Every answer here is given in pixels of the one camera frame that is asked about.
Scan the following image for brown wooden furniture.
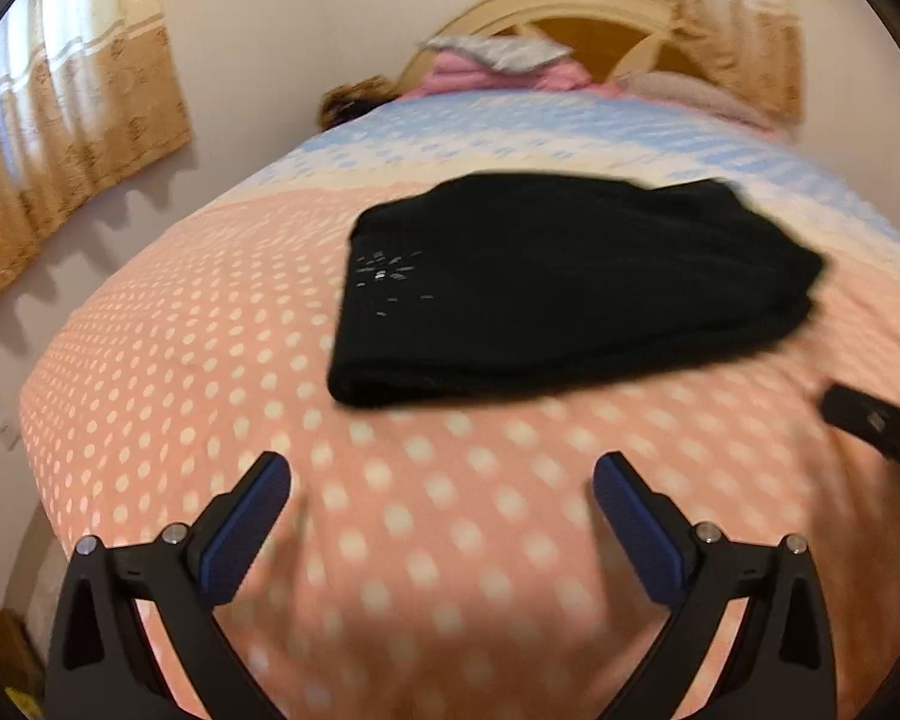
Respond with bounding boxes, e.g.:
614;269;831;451
0;591;47;720

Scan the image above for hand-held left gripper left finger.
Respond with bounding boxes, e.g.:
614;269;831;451
45;452;293;720

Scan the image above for polka-dot bedspread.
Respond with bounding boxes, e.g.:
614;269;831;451
19;86;900;720

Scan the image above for cream wooden headboard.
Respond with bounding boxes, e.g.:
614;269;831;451
397;0;728;91

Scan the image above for beige floral curtain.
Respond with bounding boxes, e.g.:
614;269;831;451
0;0;194;328
499;0;805;122

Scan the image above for pink folded blanket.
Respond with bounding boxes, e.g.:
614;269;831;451
403;51;623;100

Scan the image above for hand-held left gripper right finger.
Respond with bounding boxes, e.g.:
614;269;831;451
592;452;839;720

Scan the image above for brown plush toy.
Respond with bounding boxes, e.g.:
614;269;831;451
319;75;403;128

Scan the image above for striped pillow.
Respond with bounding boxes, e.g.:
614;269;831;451
619;71;775;126

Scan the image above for grey patterned pillow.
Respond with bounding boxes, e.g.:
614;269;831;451
420;34;575;77

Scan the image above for black pants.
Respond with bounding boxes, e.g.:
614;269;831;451
326;172;830;412

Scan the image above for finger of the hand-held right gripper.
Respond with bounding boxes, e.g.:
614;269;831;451
820;382;900;482

